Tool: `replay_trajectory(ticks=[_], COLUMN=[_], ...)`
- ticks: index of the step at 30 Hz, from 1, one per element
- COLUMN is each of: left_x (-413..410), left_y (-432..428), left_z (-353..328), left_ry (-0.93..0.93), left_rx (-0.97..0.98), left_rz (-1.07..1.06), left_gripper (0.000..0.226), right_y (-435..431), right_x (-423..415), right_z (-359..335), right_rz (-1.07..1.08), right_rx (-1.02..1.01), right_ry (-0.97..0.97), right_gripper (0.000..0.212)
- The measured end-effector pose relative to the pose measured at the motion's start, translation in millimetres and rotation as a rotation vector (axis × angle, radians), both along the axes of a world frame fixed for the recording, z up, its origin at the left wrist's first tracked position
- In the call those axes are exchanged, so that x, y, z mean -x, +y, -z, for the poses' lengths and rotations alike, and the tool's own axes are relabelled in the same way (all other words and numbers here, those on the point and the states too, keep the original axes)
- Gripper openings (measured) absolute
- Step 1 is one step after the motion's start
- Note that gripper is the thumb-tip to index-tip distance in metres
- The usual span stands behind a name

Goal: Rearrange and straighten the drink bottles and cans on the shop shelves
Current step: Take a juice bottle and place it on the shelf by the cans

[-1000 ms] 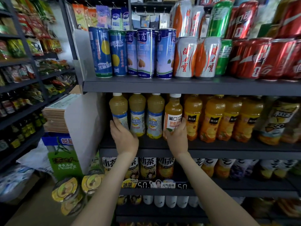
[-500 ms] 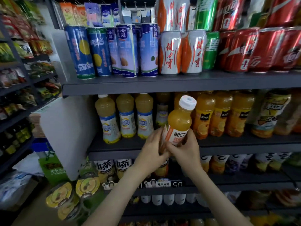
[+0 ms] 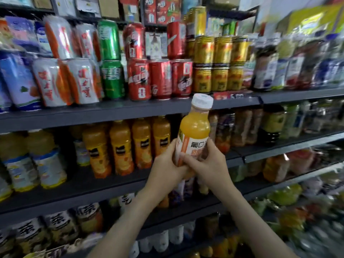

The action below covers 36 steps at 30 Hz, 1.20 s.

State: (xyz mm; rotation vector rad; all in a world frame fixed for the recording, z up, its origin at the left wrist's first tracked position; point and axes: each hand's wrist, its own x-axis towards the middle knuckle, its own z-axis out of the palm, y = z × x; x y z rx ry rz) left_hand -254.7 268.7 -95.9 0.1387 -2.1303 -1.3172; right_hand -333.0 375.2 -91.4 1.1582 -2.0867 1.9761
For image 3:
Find person's left hand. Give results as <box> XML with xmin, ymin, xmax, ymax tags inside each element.
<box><xmin>144</xmin><ymin>139</ymin><xmax>197</xmax><ymax>205</ymax></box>

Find person's right hand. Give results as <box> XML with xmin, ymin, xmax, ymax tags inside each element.
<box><xmin>180</xmin><ymin>138</ymin><xmax>237</xmax><ymax>199</ymax></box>

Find orange juice bottle white cap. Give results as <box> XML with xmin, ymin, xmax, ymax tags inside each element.
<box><xmin>173</xmin><ymin>93</ymin><xmax>214</xmax><ymax>167</ymax></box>

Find amber tea bottle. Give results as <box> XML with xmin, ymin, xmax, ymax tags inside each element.
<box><xmin>246</xmin><ymin>108</ymin><xmax>264</xmax><ymax>145</ymax></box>
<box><xmin>232</xmin><ymin>109</ymin><xmax>253</xmax><ymax>147</ymax></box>

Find orange squat drink bottle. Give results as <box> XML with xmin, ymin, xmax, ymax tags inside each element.
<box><xmin>263</xmin><ymin>154</ymin><xmax>291</xmax><ymax>184</ymax></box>

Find row of small white bottles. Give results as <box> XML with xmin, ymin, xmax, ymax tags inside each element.
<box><xmin>129</xmin><ymin>222</ymin><xmax>197</xmax><ymax>258</ymax></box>

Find dark grey metal shelf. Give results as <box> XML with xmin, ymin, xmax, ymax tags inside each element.
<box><xmin>0</xmin><ymin>5</ymin><xmax>344</xmax><ymax>258</ymax></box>

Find dark bottle yellow label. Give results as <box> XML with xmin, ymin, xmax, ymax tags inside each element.
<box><xmin>261</xmin><ymin>105</ymin><xmax>287</xmax><ymax>147</ymax></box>

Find pink squat drink bottle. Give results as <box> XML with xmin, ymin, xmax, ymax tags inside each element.
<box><xmin>287</xmin><ymin>149</ymin><xmax>315</xmax><ymax>175</ymax></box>

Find white label tea bottle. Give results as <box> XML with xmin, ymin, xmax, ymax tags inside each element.
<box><xmin>12</xmin><ymin>218</ymin><xmax>49</xmax><ymax>255</ymax></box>
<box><xmin>0</xmin><ymin>228</ymin><xmax>16</xmax><ymax>256</ymax></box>
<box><xmin>43</xmin><ymin>210</ymin><xmax>80</xmax><ymax>245</ymax></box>
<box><xmin>74</xmin><ymin>202</ymin><xmax>104</xmax><ymax>234</ymax></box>

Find green drink bottle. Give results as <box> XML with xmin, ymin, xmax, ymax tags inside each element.
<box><xmin>282</xmin><ymin>102</ymin><xmax>303</xmax><ymax>140</ymax></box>

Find group of red soda cans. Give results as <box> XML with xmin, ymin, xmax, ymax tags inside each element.
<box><xmin>123</xmin><ymin>21</ymin><xmax>194</xmax><ymax>101</ymax></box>

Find stack of gold Red Bull cans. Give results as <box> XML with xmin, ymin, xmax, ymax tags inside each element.
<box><xmin>185</xmin><ymin>6</ymin><xmax>250</xmax><ymax>94</ymax></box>

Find person's right forearm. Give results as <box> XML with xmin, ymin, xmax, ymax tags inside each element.
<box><xmin>218</xmin><ymin>185</ymin><xmax>296</xmax><ymax>258</ymax></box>

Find person's left forearm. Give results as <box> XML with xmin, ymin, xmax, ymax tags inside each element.
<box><xmin>89</xmin><ymin>188</ymin><xmax>173</xmax><ymax>258</ymax></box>

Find red price tag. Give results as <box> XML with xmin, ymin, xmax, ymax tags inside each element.
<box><xmin>212</xmin><ymin>91</ymin><xmax>245</xmax><ymax>100</ymax></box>

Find stack of red cartons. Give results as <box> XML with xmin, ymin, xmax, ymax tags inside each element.
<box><xmin>142</xmin><ymin>0</ymin><xmax>181</xmax><ymax>25</ymax></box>

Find brown cardboard box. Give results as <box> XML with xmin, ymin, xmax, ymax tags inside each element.
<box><xmin>98</xmin><ymin>0</ymin><xmax>120</xmax><ymax>19</ymax></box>

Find yellow carton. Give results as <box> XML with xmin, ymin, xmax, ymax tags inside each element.
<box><xmin>277</xmin><ymin>3</ymin><xmax>344</xmax><ymax>35</ymax></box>

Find white cardboard boxes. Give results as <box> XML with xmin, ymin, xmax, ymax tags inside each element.
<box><xmin>51</xmin><ymin>0</ymin><xmax>97</xmax><ymax>18</ymax></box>

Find row of hanging snack packets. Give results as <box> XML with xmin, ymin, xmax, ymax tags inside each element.
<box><xmin>0</xmin><ymin>16</ymin><xmax>54</xmax><ymax>54</ymax></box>

